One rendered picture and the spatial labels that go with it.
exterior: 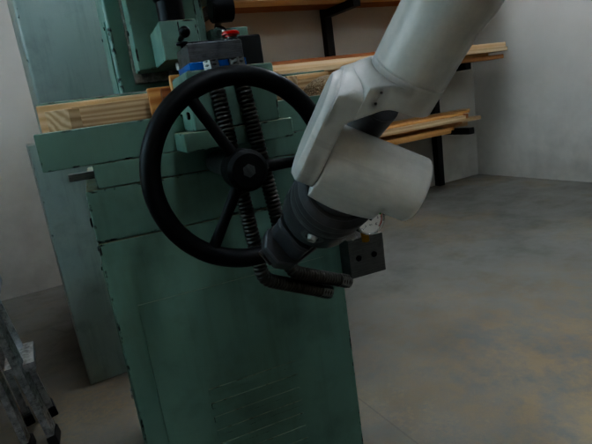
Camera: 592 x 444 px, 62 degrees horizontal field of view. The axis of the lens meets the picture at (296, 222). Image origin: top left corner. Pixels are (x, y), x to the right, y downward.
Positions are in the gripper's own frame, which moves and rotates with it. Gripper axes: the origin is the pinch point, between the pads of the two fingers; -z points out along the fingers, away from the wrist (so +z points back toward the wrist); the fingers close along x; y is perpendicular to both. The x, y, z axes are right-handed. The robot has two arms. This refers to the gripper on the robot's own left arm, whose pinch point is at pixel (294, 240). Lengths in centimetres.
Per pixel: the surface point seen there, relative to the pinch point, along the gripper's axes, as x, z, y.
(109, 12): 14, -30, 66
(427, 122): 235, -218, 24
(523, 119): 328, -233, -21
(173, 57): 12.3, -17.0, 42.4
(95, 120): -4, -25, 43
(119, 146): -7.0, -14.2, 31.0
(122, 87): 8, -38, 54
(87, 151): -11.5, -14.2, 32.9
